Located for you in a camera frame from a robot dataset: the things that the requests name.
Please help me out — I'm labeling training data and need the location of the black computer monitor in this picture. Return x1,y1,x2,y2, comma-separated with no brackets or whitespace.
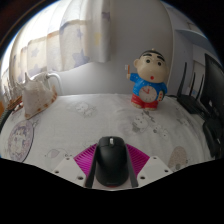
199,52,224,122

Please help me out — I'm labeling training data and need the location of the white star-print curtain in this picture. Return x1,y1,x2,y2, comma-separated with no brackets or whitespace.
1,0,113,88

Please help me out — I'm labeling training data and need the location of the white cartoon-print tablecloth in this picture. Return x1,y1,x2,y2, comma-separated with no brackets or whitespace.
0,92,218,192

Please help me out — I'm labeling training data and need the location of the cartoon boy figure clock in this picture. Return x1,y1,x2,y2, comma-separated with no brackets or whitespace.
125,49,169,112

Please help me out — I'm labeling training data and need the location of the large white conch shell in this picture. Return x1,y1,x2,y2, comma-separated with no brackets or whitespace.
20,72,59,121

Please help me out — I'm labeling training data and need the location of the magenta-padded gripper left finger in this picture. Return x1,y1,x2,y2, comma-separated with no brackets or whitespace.
51,143,98,189

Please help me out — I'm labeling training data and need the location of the black router with antennas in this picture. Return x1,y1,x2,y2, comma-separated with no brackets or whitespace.
175,61,210,116

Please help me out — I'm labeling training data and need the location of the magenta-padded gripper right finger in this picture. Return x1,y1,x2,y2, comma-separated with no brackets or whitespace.
125,143,174,189

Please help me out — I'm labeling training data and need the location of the black computer mouse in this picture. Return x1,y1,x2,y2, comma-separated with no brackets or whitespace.
95,135,130,188

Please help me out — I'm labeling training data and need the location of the white wall shelf unit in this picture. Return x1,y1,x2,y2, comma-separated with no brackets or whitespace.
165,5,219,101

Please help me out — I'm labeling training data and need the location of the black box device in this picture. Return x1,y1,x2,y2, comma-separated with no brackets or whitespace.
201,116,224,160

